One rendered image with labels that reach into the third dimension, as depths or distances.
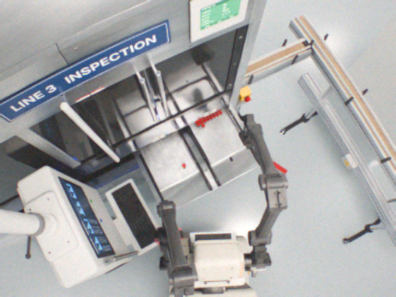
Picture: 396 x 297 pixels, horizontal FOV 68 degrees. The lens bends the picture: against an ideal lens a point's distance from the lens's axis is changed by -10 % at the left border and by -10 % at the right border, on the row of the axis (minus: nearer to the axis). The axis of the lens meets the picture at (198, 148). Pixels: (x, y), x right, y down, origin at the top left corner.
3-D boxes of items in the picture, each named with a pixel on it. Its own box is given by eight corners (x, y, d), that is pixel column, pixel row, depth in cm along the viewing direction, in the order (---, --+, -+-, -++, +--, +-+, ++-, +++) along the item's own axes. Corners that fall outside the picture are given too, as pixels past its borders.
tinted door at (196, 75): (160, 121, 171) (143, 66, 114) (231, 86, 176) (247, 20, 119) (160, 121, 171) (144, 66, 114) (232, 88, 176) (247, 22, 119)
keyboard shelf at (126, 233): (95, 199, 202) (93, 199, 200) (131, 178, 206) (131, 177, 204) (127, 261, 193) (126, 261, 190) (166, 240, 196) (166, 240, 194)
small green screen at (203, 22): (189, 40, 110) (188, 1, 90) (242, 18, 113) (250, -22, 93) (191, 43, 110) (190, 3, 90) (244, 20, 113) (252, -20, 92)
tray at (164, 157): (136, 143, 202) (135, 141, 198) (173, 124, 205) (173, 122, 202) (160, 191, 194) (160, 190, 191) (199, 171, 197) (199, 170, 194)
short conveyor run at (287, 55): (228, 97, 214) (230, 88, 199) (216, 79, 218) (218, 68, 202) (310, 59, 223) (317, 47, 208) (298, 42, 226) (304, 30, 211)
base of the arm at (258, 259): (247, 267, 152) (271, 265, 152) (248, 254, 149) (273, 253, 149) (245, 256, 160) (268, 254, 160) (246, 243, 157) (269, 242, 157)
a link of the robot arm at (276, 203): (268, 206, 118) (293, 204, 119) (261, 175, 127) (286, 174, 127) (249, 249, 153) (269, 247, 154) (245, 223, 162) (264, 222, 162)
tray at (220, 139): (184, 119, 206) (184, 117, 203) (220, 101, 209) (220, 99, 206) (211, 165, 198) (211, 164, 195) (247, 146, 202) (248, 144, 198)
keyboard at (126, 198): (111, 193, 201) (109, 192, 199) (130, 182, 203) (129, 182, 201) (141, 249, 192) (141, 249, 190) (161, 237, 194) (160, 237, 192)
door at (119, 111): (80, 161, 165) (27, 124, 108) (159, 121, 171) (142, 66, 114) (80, 162, 165) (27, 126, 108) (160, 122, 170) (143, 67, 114)
